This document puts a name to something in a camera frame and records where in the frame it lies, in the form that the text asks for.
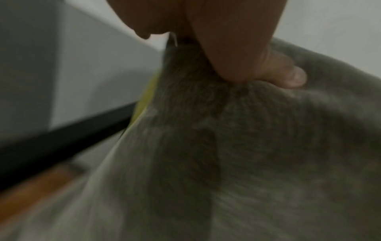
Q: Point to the person's left hand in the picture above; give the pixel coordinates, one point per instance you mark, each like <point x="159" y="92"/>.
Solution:
<point x="226" y="33"/>

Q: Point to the grey cloth with yellow edge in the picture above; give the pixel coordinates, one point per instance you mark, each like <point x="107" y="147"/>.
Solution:
<point x="238" y="153"/>

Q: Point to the grey cabinet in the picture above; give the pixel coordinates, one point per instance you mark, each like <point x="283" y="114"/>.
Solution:
<point x="59" y="70"/>

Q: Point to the black bar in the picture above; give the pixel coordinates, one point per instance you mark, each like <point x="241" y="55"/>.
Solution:
<point x="59" y="143"/>

